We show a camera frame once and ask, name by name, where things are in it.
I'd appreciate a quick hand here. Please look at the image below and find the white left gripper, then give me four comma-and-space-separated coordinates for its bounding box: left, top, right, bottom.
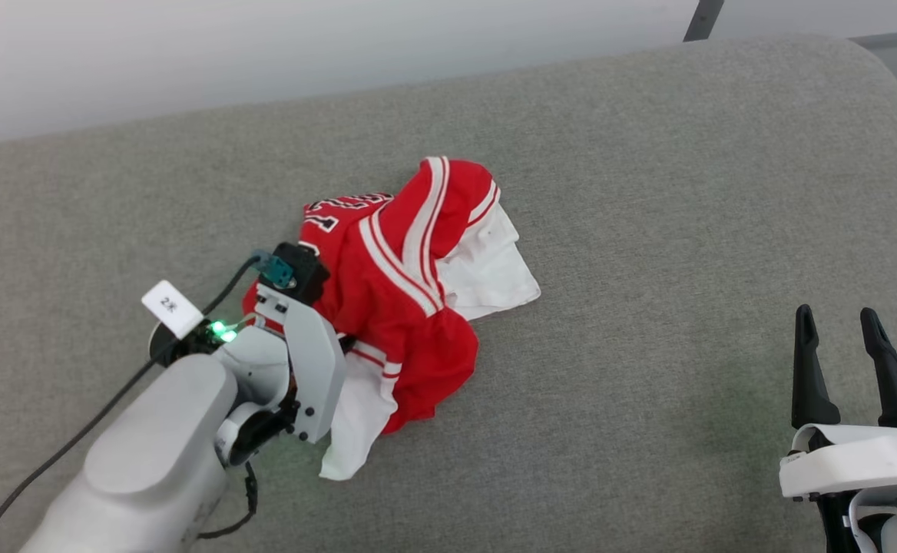
253, 283, 359, 445

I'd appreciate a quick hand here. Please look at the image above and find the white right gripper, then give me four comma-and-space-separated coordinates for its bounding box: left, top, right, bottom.
779, 305, 897, 501

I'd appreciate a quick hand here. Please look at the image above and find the red and white Bulls jersey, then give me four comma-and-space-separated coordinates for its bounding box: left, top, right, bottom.
241, 156, 541, 482

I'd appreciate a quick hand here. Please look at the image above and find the grey fabric sofa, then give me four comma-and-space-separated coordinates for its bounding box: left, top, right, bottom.
0, 35, 897, 553

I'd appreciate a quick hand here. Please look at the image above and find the white label on left cable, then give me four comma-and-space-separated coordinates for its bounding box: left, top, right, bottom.
141, 280, 204, 339

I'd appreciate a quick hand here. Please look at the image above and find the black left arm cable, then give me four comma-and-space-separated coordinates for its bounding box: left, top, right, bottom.
0, 249, 296, 553

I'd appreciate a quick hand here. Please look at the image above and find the dark grey post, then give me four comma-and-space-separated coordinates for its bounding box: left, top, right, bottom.
683, 0, 726, 43

